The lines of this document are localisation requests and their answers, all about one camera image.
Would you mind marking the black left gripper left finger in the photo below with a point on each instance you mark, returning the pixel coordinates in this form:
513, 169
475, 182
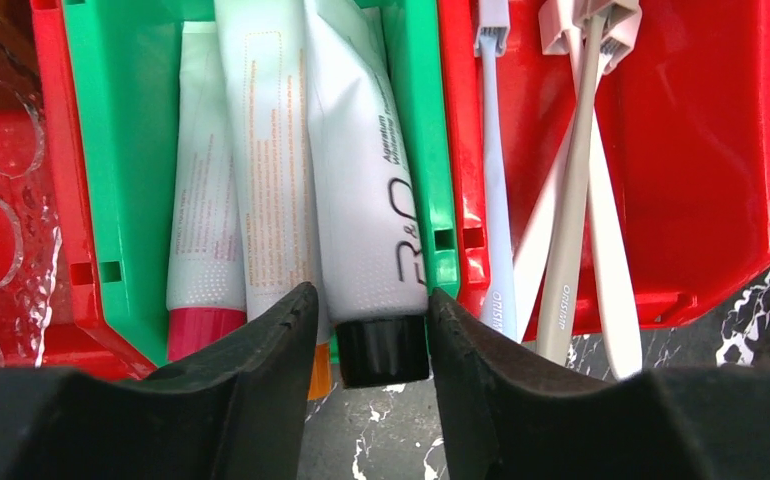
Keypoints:
233, 410

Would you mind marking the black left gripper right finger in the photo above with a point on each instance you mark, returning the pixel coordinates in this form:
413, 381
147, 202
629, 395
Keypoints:
508, 413

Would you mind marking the beige toothbrush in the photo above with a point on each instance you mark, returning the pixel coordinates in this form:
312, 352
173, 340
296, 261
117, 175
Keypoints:
558, 304

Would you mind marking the black cap toothpaste tube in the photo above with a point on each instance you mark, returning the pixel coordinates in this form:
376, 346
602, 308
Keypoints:
374, 281

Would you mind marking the orange cap toothpaste tube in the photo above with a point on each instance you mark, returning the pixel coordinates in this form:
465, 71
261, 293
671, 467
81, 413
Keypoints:
262, 46

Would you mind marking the pink cap toothpaste tube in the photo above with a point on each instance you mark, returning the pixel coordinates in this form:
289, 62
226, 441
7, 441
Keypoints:
205, 285

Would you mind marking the white toothbrush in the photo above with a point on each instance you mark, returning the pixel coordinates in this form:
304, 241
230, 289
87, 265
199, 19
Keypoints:
559, 35
499, 310
614, 26

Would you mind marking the left red plastic bin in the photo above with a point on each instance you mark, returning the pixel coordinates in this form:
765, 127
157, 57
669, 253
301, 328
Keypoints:
35, 59

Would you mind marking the red plastic bin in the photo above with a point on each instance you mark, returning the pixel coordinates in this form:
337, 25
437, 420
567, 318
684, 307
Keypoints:
35, 59
686, 123

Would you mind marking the clear holder with round holes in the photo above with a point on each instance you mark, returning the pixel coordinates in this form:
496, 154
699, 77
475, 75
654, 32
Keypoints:
30, 234

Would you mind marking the right red plastic bin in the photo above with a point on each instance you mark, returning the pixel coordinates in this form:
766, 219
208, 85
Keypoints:
686, 123

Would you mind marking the green plastic bin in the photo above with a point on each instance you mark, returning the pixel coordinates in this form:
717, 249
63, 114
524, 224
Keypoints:
125, 58

